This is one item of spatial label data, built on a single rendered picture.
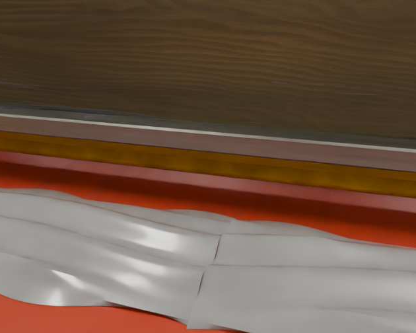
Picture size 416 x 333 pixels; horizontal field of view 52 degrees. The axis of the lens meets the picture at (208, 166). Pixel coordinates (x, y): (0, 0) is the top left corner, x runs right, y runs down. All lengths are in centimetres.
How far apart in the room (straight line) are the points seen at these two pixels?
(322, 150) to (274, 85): 4
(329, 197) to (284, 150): 5
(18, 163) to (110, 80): 10
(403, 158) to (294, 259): 6
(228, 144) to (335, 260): 7
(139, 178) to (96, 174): 3
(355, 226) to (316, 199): 3
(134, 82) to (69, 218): 7
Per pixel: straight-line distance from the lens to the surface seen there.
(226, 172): 23
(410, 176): 22
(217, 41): 20
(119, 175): 25
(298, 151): 19
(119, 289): 16
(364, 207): 23
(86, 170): 27
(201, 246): 18
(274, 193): 23
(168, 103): 21
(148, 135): 21
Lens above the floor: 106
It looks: 24 degrees down
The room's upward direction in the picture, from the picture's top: 1 degrees counter-clockwise
